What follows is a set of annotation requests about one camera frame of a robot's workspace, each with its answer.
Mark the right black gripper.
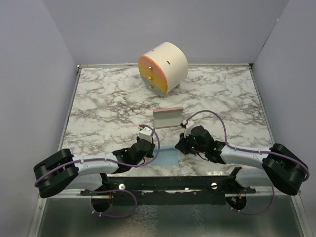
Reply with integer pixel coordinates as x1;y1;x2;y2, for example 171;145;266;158
175;129;207;155

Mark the light blue cleaning cloth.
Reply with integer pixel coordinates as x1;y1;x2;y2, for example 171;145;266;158
150;146;179;166

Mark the pink glasses case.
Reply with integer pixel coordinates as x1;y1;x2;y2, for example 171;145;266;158
153;107;184;129

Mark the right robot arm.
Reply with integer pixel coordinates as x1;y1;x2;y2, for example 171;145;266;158
175;125;308;196

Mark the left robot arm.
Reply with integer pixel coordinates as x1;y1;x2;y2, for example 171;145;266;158
34;139;155;198

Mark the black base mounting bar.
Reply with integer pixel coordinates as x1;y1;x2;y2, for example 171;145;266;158
80;167;255;206

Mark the round cream drawer cabinet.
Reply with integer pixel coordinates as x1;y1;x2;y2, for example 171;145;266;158
138;42;189;97

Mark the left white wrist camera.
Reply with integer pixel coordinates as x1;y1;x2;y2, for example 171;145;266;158
138;125;154;143

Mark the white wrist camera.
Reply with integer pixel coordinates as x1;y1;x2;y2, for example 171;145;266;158
180;119;195;138
138;125;154;143

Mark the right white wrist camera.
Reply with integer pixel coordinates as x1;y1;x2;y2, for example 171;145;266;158
180;119;195;138

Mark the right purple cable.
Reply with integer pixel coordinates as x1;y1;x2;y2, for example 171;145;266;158
184;110;310;215

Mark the purple cable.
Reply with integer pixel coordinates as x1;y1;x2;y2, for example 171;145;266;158
184;110;310;215
34;124;161;218

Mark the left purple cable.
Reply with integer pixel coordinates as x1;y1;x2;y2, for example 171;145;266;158
34;124;161;218

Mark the aluminium front rail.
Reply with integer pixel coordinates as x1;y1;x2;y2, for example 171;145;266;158
38;186;302;199

